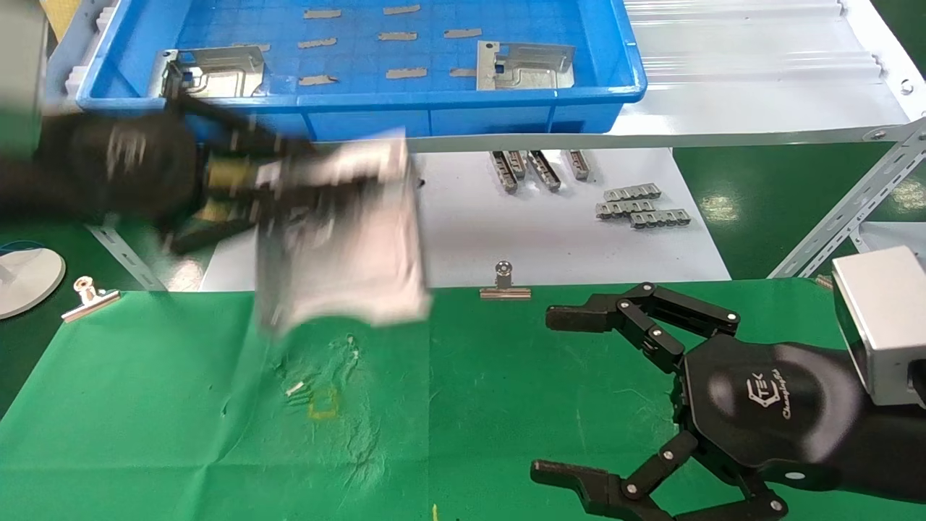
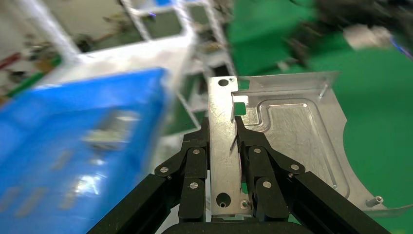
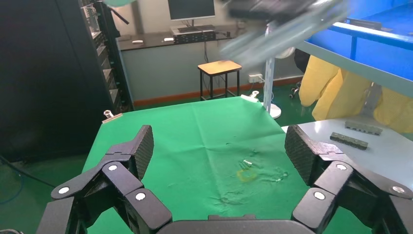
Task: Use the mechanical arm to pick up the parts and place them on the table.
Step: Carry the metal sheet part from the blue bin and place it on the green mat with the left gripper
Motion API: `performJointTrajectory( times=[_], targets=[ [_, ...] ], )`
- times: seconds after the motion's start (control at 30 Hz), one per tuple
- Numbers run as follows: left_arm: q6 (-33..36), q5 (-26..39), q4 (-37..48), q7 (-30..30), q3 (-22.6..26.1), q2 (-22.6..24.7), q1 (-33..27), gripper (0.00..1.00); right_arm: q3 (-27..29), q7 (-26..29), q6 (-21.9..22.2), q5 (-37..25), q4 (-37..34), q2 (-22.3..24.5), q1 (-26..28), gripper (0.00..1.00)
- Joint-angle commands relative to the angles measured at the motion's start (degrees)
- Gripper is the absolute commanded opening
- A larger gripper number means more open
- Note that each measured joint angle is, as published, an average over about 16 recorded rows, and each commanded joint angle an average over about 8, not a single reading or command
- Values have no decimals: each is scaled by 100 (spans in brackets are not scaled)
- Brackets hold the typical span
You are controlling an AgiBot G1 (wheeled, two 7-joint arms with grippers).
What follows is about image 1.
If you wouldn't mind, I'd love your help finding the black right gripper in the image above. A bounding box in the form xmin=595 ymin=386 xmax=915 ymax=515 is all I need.
xmin=674 ymin=333 xmax=926 ymax=501

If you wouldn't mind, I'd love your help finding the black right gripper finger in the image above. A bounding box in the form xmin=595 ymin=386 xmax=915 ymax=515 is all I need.
xmin=530 ymin=431 xmax=790 ymax=521
xmin=545 ymin=281 xmax=742 ymax=374

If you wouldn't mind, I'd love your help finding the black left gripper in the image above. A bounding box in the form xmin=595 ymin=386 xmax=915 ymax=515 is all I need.
xmin=42 ymin=94 xmax=384 ymax=255

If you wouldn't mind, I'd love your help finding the stamped sheet metal part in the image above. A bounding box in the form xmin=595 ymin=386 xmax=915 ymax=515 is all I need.
xmin=156 ymin=45 xmax=266 ymax=99
xmin=475 ymin=41 xmax=577 ymax=92
xmin=253 ymin=129 xmax=434 ymax=342

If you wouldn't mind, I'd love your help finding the silver binder clip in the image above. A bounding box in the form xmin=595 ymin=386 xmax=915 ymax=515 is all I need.
xmin=61 ymin=276 xmax=122 ymax=323
xmin=480 ymin=260 xmax=532 ymax=300

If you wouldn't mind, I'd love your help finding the perforated steel angle brace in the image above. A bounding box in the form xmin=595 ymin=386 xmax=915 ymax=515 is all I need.
xmin=82 ymin=220 xmax=169 ymax=292
xmin=768 ymin=119 xmax=926 ymax=281

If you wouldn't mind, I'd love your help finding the green cloth mat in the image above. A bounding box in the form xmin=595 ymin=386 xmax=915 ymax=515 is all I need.
xmin=0 ymin=279 xmax=844 ymax=521

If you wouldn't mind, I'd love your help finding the blue plastic tray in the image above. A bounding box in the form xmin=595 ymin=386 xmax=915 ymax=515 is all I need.
xmin=76 ymin=0 xmax=648 ymax=143

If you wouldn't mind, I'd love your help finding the white round base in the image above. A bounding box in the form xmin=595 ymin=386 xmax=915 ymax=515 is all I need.
xmin=0 ymin=247 xmax=67 ymax=321

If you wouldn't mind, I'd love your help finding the yellow foam sheet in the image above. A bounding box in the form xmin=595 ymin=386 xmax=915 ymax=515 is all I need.
xmin=40 ymin=0 xmax=82 ymax=38

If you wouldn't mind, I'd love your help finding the white corrugated plastic sheet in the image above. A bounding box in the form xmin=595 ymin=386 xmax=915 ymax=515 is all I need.
xmin=623 ymin=0 xmax=893 ymax=96

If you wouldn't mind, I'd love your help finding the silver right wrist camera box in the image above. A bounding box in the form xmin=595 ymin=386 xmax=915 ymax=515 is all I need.
xmin=831 ymin=245 xmax=926 ymax=409

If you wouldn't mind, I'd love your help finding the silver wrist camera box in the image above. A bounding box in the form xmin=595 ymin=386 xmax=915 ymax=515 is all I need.
xmin=831 ymin=245 xmax=926 ymax=409
xmin=0 ymin=0 xmax=50 ymax=157

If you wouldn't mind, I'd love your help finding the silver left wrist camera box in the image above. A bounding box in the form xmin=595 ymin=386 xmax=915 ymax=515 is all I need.
xmin=0 ymin=0 xmax=50 ymax=157

